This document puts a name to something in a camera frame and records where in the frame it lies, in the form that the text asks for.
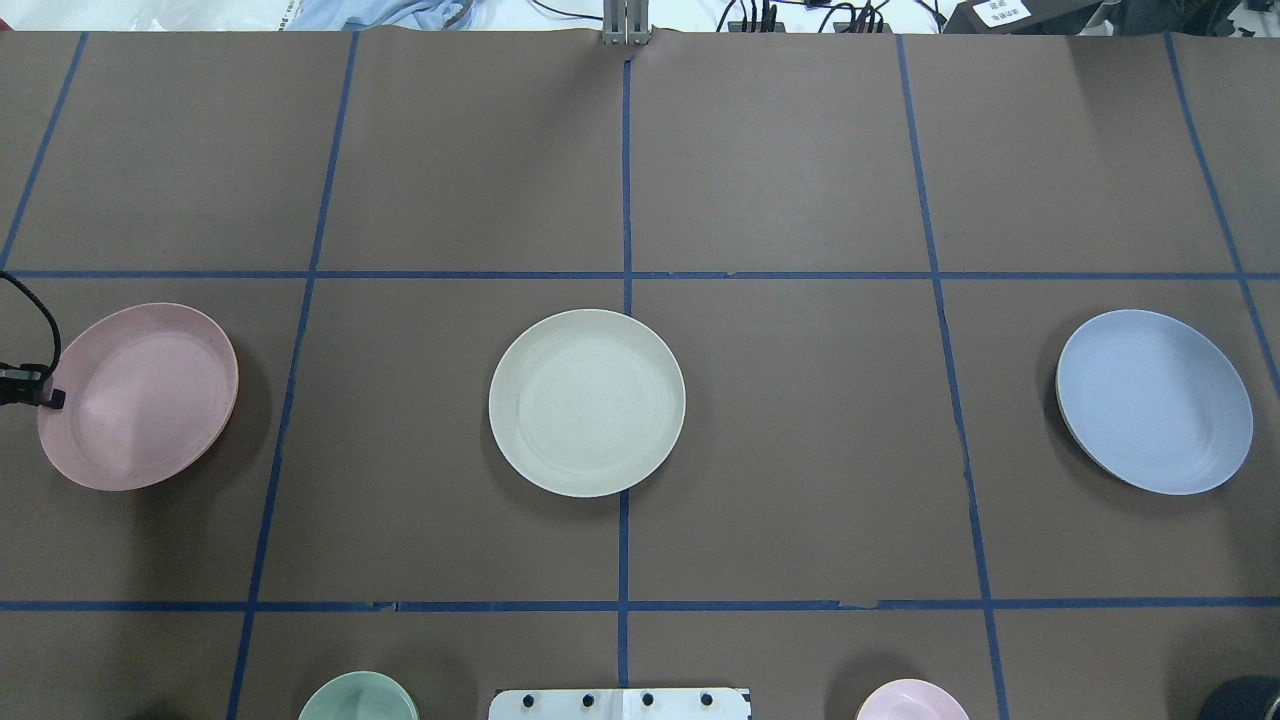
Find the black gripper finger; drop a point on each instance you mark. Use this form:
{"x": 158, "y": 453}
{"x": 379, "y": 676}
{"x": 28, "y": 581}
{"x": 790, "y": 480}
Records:
{"x": 31, "y": 386}

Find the pink plate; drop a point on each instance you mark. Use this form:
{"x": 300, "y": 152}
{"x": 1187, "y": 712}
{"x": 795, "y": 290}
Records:
{"x": 148, "y": 391}

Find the light blue plate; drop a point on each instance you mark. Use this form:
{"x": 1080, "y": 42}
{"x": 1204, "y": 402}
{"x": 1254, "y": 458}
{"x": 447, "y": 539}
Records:
{"x": 1154, "y": 402}

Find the green bowl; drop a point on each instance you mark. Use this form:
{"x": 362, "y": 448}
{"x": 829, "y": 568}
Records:
{"x": 360, "y": 695}

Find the light blue cloth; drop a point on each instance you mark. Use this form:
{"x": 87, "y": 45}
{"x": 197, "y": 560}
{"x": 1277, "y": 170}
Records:
{"x": 354, "y": 16}

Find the cream white plate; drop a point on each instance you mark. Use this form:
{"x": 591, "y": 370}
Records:
{"x": 587, "y": 403}

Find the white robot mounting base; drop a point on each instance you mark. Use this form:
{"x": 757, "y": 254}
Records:
{"x": 623, "y": 703}

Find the pink bowl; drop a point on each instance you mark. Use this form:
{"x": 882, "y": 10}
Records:
{"x": 910, "y": 699}

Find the black box with label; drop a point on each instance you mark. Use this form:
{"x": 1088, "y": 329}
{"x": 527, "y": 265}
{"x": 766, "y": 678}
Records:
{"x": 1052, "y": 18}

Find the dark round object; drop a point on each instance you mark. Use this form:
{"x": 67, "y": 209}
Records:
{"x": 1245, "y": 697}

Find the metal camera post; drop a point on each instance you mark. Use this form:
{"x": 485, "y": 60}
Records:
{"x": 626, "y": 23}

